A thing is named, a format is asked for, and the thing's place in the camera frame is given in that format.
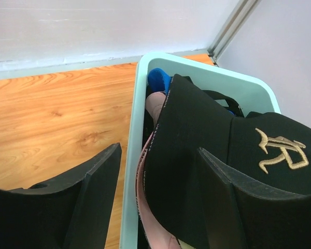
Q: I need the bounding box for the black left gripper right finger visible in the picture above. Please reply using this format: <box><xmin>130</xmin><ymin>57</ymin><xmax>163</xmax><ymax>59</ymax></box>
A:
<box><xmin>197</xmin><ymin>148</ymin><xmax>311</xmax><ymax>248</ymax></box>

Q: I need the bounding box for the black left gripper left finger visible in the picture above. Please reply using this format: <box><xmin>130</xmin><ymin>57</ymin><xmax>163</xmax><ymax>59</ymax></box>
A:
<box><xmin>0</xmin><ymin>143</ymin><xmax>122</xmax><ymax>248</ymax></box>

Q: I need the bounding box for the black gold-logo baseball cap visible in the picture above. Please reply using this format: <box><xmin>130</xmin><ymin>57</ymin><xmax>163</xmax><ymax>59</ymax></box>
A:
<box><xmin>149</xmin><ymin>75</ymin><xmax>311</xmax><ymax>248</ymax></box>

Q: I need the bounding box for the light teal plastic bin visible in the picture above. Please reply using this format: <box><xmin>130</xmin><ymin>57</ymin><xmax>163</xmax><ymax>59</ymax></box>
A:
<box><xmin>119</xmin><ymin>52</ymin><xmax>280</xmax><ymax>248</ymax></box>

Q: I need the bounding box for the pink cap in bin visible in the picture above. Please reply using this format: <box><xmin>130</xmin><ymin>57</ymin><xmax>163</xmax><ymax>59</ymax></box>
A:
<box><xmin>135</xmin><ymin>91</ymin><xmax>193</xmax><ymax>248</ymax></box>

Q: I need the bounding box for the blue cap in bin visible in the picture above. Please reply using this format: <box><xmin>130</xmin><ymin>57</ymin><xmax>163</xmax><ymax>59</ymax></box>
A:
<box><xmin>147</xmin><ymin>68</ymin><xmax>172</xmax><ymax>95</ymax></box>

